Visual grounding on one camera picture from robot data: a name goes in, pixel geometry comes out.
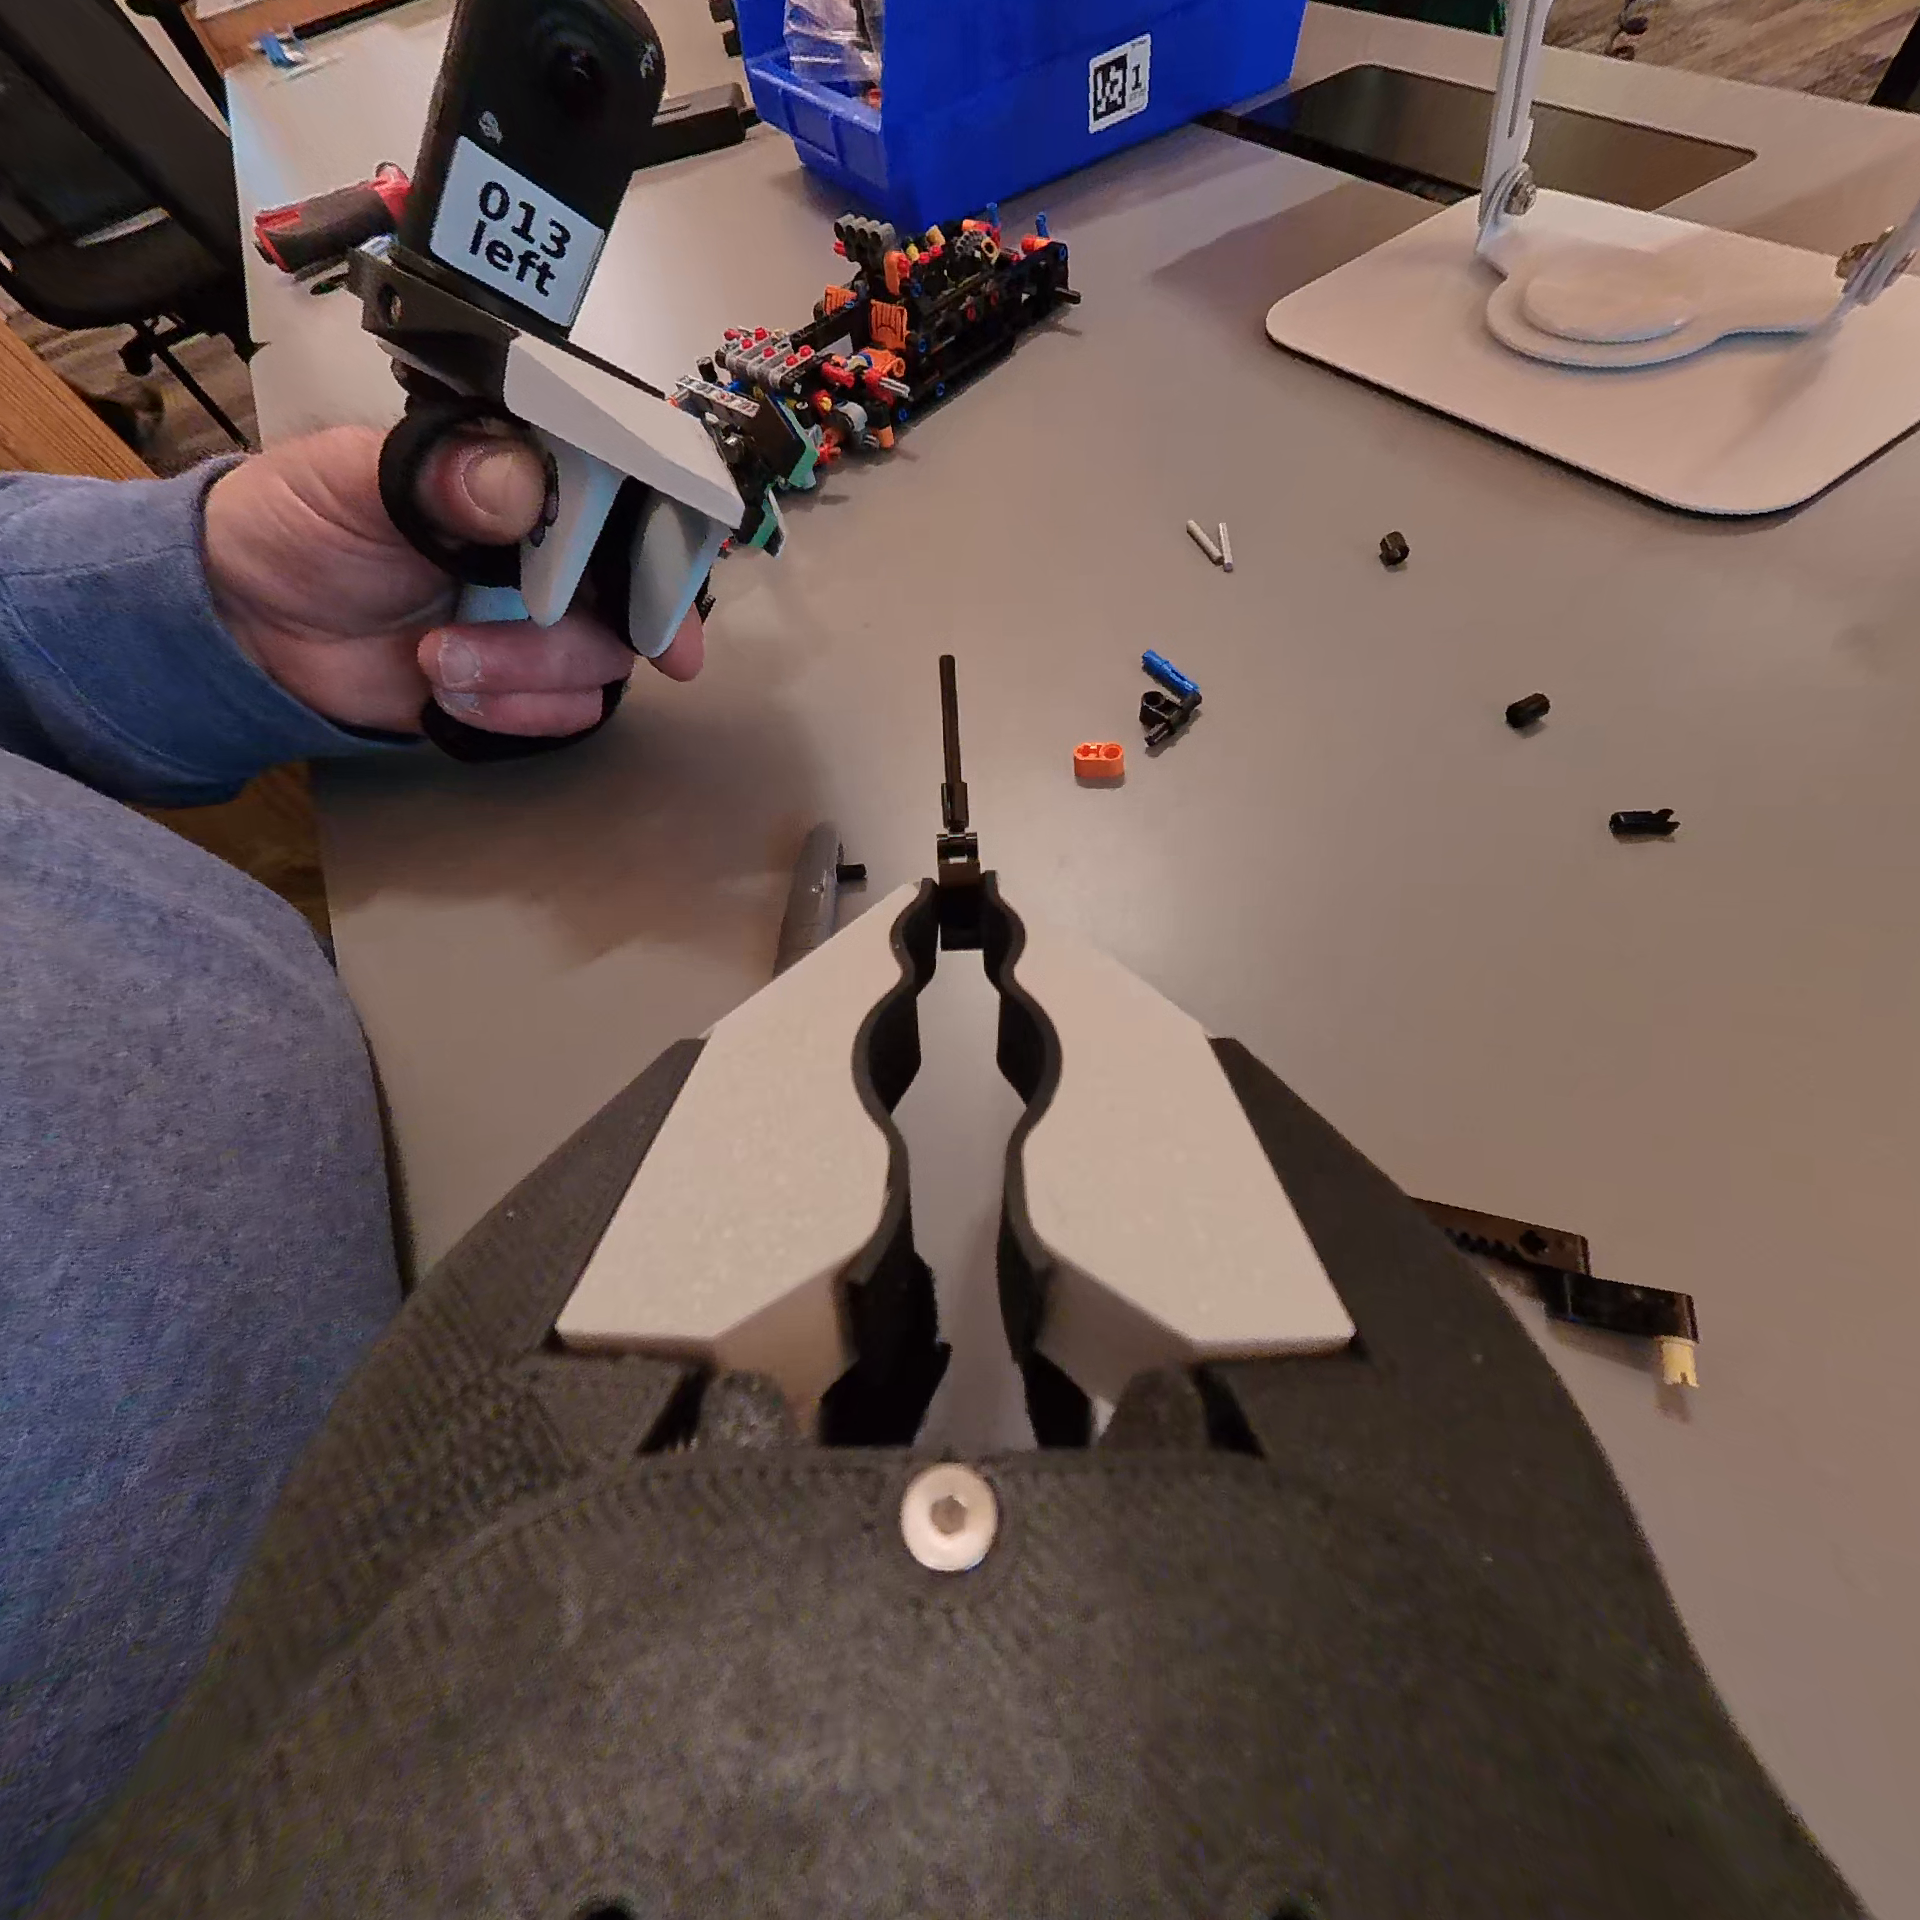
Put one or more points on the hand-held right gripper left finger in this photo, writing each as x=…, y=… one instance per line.
x=735, y=1184

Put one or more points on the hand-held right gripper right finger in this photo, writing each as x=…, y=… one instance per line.
x=1171, y=1184

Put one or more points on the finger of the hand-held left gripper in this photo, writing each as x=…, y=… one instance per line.
x=601, y=403

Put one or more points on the black lego axle with connector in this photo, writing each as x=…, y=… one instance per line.
x=949, y=750

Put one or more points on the black lego clip pin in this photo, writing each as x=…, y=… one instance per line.
x=1643, y=820

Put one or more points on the person's left forearm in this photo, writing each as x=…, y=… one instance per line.
x=105, y=643

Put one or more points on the grey curved lego panel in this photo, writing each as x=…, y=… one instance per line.
x=811, y=900

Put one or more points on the lego car chassis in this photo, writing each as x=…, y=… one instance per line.
x=901, y=328

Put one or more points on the black lego rack assembly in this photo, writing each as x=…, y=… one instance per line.
x=1562, y=1275

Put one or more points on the orange lego connector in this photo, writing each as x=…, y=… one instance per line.
x=1101, y=761

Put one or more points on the blue lego pin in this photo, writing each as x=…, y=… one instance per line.
x=1171, y=671

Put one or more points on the person's left hand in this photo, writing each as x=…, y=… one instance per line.
x=301, y=570

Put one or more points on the black bar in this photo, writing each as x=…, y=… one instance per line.
x=703, y=121

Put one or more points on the red black tool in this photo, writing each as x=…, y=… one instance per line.
x=331, y=218

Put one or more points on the black office chair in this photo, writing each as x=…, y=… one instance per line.
x=91, y=148

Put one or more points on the blue plastic bin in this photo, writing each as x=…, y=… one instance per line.
x=976, y=104

